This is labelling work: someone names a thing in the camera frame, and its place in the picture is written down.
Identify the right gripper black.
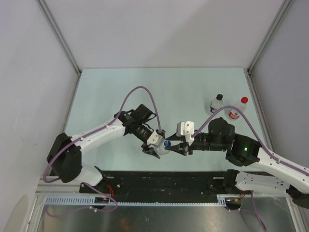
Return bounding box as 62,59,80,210
164,133,225,156

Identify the tall clear bottle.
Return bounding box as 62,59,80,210
154,143,169,156

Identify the short clear bottle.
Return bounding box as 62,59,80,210
210,98,224,113

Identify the black bottle cap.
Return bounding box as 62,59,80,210
216,94,223,101

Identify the clear bottle red label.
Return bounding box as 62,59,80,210
227,96,249,121

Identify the red bottle cap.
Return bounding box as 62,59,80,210
241,97,249,104

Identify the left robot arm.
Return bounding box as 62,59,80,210
47,104,165,193

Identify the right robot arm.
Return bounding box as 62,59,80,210
164,117,309,208

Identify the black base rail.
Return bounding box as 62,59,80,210
79,170,254,203

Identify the right aluminium corner post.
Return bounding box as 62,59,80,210
246,0,294,73

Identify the aluminium corner post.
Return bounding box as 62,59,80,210
246,0,294,73
36,0,82,74

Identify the slotted cable duct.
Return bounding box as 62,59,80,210
44,195,242,206

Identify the left aluminium corner post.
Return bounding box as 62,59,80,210
36,0,82,74

